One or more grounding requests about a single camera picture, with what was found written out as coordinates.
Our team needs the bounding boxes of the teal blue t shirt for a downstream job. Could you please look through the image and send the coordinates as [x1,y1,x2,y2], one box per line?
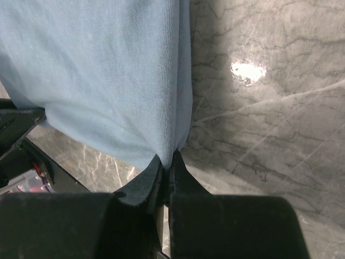
[1,1,192,169]

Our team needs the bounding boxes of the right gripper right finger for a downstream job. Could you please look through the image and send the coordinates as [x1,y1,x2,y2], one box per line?
[168,152,309,258]

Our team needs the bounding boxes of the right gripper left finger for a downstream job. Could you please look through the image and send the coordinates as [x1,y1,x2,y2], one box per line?
[1,156,163,258]

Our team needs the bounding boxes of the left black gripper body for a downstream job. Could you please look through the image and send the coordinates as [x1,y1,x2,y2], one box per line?
[1,99,88,193]

